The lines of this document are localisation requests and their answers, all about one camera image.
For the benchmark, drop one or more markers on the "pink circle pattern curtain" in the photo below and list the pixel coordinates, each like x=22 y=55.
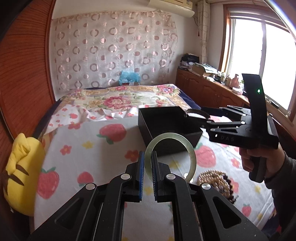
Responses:
x=96 y=49

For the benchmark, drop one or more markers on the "side window curtain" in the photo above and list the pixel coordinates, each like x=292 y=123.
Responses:
x=203 y=17

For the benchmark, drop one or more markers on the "person's right hand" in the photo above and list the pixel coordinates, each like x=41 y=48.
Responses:
x=274 y=159

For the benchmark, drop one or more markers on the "strawberry print white cloth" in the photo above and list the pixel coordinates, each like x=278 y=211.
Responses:
x=97 y=151

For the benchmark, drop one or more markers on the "wooden side cabinet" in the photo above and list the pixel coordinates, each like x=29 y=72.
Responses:
x=213 y=94

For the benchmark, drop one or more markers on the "white air conditioner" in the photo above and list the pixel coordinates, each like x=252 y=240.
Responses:
x=179 y=7

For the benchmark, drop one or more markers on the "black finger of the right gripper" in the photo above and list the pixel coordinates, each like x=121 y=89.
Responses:
x=234 y=113

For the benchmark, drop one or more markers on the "dark bag on counter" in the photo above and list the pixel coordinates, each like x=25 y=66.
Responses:
x=188 y=60

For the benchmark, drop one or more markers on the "cardboard box on counter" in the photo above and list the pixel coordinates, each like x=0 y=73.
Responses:
x=204 y=70

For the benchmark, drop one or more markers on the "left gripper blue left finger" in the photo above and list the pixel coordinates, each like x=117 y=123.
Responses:
x=140 y=175

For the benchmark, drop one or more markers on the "floral bed blanket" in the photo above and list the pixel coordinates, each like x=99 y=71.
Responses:
x=123 y=98

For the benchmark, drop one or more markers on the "blue plush toy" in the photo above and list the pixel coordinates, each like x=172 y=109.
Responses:
x=129 y=78

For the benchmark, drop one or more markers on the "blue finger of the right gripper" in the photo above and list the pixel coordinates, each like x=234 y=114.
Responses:
x=202 y=122

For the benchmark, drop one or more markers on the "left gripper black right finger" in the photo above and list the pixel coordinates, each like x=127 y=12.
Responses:
x=155 y=174

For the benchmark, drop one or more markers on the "black square jewelry box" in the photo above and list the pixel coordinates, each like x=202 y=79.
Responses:
x=170 y=119

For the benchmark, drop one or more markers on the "yellow plush toy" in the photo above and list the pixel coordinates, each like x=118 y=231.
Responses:
x=21 y=174

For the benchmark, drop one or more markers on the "window with wooden frame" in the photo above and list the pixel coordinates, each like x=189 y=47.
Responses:
x=256 y=40

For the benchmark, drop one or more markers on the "pink bottle on counter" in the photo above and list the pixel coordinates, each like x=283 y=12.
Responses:
x=234 y=82

